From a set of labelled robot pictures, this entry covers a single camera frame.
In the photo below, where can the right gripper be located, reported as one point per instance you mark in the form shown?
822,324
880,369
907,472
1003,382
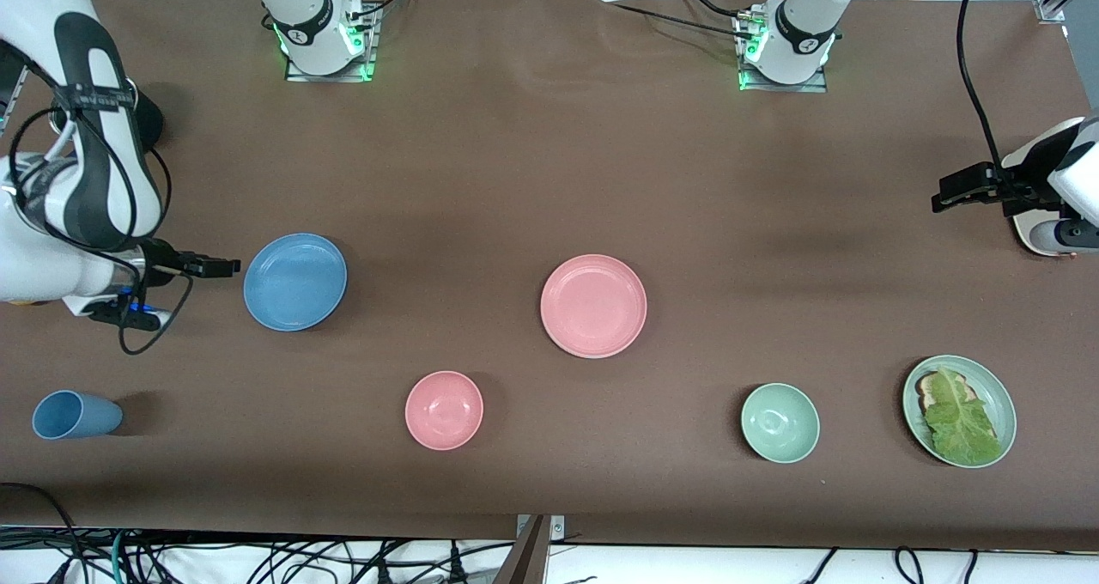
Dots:
161,258

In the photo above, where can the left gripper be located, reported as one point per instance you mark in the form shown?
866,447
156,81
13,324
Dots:
1003,179

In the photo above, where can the blue plate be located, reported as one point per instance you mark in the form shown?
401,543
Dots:
294,282

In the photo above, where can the pink plate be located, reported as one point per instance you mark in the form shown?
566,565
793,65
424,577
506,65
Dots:
592,305

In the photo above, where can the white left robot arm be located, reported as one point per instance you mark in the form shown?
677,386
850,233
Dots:
807,17

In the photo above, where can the beige toaster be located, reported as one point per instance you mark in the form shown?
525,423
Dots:
1019,228

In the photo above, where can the blue cup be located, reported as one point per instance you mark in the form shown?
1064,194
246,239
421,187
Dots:
77,415

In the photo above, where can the toasted bread slice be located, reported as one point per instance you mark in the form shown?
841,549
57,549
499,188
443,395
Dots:
927,386

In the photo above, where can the green plate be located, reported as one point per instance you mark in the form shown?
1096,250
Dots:
996,399

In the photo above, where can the green lettuce leaf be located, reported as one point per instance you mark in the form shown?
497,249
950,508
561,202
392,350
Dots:
962,421

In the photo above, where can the pink bowl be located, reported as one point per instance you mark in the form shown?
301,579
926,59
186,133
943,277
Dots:
444,410

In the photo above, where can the green bowl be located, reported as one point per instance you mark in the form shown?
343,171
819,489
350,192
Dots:
780,422

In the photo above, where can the brown table cover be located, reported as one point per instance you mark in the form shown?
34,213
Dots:
515,180

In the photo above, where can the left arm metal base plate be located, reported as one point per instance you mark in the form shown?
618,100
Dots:
786,88

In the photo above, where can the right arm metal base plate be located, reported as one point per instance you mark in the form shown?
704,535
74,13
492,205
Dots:
330,77

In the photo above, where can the dark camera stand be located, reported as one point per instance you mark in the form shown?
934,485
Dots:
528,558

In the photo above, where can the small metal clamp bracket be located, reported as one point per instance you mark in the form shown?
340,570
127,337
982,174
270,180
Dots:
558,528

